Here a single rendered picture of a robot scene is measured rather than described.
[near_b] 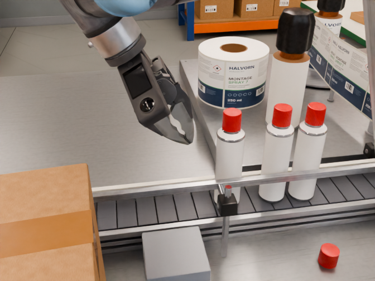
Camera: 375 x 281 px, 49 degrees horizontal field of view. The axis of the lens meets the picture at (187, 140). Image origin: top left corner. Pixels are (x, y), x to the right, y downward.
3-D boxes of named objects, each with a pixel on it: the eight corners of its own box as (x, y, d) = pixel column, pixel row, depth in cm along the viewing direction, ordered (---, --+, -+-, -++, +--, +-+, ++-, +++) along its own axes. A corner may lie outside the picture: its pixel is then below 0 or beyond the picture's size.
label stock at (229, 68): (207, 77, 135) (208, 33, 128) (268, 85, 130) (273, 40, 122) (189, 103, 119) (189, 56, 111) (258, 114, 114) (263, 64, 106)
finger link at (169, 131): (186, 130, 79) (160, 93, 74) (191, 146, 74) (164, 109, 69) (172, 137, 79) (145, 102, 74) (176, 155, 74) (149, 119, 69)
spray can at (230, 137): (235, 191, 86) (242, 103, 75) (242, 207, 81) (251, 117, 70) (211, 194, 85) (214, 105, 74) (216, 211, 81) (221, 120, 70)
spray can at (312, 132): (307, 184, 88) (324, 98, 77) (317, 200, 83) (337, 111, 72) (283, 187, 87) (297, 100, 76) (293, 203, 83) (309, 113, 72)
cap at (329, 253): (334, 271, 74) (337, 258, 73) (315, 263, 76) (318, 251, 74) (339, 258, 77) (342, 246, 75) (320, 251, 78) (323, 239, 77)
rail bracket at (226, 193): (224, 232, 83) (228, 165, 74) (233, 260, 77) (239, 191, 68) (208, 234, 82) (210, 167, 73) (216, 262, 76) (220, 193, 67)
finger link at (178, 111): (200, 121, 78) (175, 85, 74) (206, 137, 74) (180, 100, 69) (186, 130, 79) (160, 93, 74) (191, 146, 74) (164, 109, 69)
